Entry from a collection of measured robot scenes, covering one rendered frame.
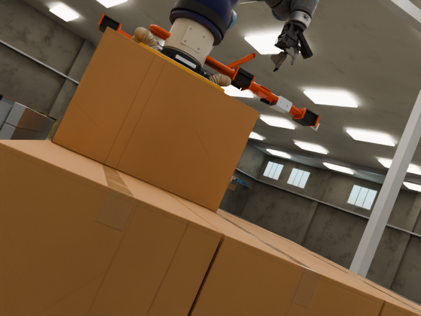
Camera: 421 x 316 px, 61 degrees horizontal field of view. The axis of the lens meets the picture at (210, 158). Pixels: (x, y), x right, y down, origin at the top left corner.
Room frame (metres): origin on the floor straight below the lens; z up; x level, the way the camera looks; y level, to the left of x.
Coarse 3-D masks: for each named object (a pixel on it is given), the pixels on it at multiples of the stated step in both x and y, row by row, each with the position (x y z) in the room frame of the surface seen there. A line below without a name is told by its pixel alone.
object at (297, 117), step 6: (300, 108) 1.54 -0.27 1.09; (306, 108) 1.50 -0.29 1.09; (306, 114) 1.52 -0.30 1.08; (312, 114) 1.53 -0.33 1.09; (300, 120) 1.55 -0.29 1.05; (306, 120) 1.52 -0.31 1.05; (312, 120) 1.53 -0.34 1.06; (318, 120) 1.53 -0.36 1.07; (306, 126) 1.59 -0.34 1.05; (312, 126) 1.55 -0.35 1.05
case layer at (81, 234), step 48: (0, 144) 0.54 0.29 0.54; (48, 144) 0.94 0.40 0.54; (0, 192) 0.54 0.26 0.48; (48, 192) 0.56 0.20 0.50; (96, 192) 0.58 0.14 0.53; (144, 192) 0.77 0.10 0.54; (0, 240) 0.55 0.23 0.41; (48, 240) 0.57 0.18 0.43; (96, 240) 0.59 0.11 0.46; (144, 240) 0.61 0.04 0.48; (192, 240) 0.64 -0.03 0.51; (240, 240) 0.66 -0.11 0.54; (288, 240) 1.71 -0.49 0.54; (0, 288) 0.56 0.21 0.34; (48, 288) 0.58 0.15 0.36; (96, 288) 0.60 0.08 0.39; (144, 288) 0.62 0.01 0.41; (192, 288) 0.65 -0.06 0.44; (240, 288) 0.67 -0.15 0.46; (288, 288) 0.70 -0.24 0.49; (336, 288) 0.73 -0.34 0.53; (384, 288) 1.21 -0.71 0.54
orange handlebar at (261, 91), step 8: (152, 24) 1.30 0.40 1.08; (120, 32) 1.52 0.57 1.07; (152, 32) 1.33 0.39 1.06; (160, 32) 1.30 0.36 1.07; (168, 32) 1.31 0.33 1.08; (208, 56) 1.36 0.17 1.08; (208, 64) 1.41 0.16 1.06; (216, 64) 1.38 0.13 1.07; (224, 72) 1.43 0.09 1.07; (232, 72) 1.40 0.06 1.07; (256, 88) 1.44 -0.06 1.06; (264, 88) 1.46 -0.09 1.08; (264, 96) 1.47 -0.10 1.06; (272, 96) 1.46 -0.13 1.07; (296, 112) 1.51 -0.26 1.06
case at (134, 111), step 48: (96, 48) 1.10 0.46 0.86; (144, 48) 1.15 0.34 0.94; (96, 96) 1.12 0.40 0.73; (144, 96) 1.17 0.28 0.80; (192, 96) 1.22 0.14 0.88; (96, 144) 1.14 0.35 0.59; (144, 144) 1.19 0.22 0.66; (192, 144) 1.24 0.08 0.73; (240, 144) 1.30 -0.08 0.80; (192, 192) 1.27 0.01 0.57
